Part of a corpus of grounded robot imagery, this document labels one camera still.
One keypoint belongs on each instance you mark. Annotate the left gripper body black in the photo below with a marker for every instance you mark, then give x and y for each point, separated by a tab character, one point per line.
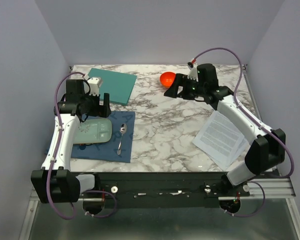
92	105

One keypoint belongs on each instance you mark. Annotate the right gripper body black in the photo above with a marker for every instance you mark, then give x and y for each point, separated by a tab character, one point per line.
192	88

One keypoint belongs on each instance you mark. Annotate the teal file folder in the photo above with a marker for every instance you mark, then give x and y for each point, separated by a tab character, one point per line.
118	85

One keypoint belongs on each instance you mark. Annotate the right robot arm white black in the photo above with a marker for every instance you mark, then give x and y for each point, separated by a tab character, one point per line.
266	144

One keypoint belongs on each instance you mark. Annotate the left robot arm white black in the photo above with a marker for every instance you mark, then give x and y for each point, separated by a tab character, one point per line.
54	181

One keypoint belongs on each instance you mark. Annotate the orange bowl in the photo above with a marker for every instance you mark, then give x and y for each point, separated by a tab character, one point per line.
167	78

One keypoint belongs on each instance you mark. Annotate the silver spoon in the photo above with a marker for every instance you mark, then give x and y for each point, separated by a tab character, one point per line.
123	130

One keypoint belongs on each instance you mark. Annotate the light green divided plate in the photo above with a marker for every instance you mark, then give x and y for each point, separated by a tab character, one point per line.
93	131

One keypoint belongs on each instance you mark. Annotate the blue cloth placemat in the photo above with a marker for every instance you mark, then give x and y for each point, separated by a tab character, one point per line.
115	150

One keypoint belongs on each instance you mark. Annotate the printed paper stack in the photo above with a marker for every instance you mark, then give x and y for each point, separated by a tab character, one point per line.
221	140

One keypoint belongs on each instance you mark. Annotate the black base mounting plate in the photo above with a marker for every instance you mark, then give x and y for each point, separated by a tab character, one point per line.
137	189

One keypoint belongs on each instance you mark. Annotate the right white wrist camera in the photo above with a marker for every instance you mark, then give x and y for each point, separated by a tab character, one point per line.
193	72

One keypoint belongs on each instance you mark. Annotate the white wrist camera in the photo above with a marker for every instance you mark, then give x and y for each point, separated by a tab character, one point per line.
94	84
193	72

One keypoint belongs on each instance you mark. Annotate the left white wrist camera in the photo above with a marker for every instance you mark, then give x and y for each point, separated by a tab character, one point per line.
94	84

